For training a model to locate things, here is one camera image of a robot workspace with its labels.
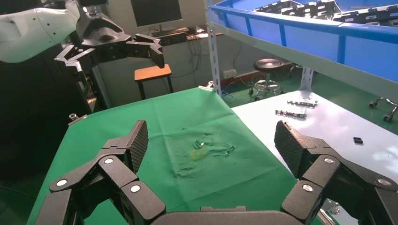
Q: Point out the blue plastic bin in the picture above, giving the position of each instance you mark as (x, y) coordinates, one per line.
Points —
(311, 40)

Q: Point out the silver binder clip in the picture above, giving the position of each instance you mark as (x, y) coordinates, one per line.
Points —
(207, 87)
(76, 119)

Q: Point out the chrome chair base with casters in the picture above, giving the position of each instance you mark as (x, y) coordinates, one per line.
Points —
(390, 115)

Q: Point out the black computer monitor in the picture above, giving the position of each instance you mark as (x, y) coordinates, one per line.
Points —
(155, 12)

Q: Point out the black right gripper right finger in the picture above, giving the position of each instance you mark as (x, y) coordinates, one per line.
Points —
(295, 149)

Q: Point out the black robot torso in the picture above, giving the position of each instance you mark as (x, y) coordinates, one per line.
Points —
(31, 118)

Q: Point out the stamped sheet metal plate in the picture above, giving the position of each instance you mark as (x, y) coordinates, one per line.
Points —
(273, 6)
(367, 15)
(317, 9)

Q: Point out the wooden top square stool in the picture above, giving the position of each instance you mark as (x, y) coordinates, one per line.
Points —
(152, 73)

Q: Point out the white wall socket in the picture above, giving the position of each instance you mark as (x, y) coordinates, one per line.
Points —
(229, 74)

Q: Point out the green table cloth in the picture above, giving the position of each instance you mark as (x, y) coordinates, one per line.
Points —
(186, 130)

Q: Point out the notched metal strip part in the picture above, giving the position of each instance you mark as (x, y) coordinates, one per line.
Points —
(290, 114)
(302, 103)

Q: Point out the small black plastic piece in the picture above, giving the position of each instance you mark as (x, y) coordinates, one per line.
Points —
(358, 140)

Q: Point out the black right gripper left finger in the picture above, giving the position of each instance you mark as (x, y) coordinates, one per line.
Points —
(124, 192)

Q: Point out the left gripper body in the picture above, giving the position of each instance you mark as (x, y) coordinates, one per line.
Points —
(102, 34)

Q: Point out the stool wheeled base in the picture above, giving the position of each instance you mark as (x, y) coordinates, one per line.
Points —
(268, 65)

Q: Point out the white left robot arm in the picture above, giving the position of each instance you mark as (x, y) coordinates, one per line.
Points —
(28, 34)

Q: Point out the black box on desk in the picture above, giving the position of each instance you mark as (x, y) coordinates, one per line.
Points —
(172, 38)

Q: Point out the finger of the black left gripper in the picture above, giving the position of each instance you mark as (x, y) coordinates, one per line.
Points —
(73, 60)
(149, 48)

